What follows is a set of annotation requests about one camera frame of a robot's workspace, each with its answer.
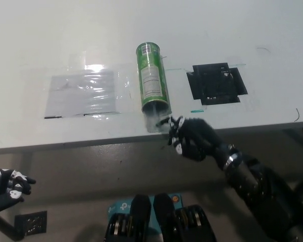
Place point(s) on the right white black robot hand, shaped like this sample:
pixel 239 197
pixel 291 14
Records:
pixel 199 138

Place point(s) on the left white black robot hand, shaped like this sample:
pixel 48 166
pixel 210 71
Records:
pixel 2 191

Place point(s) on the clear plastic chips tray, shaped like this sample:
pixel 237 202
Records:
pixel 154 121

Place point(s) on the green chips can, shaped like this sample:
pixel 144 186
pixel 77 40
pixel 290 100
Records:
pixel 151 75

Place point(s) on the green tape strip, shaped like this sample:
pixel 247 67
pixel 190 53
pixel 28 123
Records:
pixel 197 111

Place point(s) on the black floor tape patch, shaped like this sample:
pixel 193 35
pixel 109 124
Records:
pixel 32 223

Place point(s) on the black tape square patch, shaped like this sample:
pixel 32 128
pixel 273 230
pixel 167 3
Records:
pixel 214 84

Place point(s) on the teal cardboard box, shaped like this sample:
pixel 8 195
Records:
pixel 121 207

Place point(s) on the clear plastic sheet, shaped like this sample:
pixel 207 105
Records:
pixel 82 97

